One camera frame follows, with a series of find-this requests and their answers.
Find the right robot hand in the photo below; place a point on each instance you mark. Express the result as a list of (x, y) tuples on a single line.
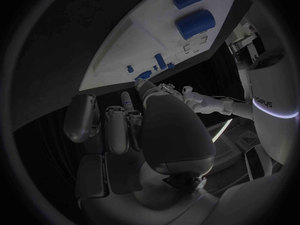
[(173, 135)]

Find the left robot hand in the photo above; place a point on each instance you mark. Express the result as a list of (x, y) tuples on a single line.
[(168, 89)]

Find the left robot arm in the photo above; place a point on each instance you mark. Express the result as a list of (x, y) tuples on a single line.
[(211, 105)]

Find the white task board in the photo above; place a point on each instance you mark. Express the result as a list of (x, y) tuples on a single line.
[(145, 41)]

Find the short blue plug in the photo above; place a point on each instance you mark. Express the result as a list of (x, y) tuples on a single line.
[(170, 65)]

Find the tiny blue pin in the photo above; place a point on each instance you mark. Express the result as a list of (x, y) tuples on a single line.
[(155, 68)]

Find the blue gear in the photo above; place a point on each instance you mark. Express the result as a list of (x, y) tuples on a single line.
[(144, 75)]

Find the blue peg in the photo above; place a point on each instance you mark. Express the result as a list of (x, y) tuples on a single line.
[(160, 61)]

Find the small blue plug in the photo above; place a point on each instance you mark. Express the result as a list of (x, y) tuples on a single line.
[(130, 69)]

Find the glowing light bar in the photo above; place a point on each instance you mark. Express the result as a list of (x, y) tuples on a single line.
[(222, 130)]

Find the fat blue cylinder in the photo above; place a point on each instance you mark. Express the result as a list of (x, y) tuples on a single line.
[(195, 24)]

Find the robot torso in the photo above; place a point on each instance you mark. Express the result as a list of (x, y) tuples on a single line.
[(272, 127)]

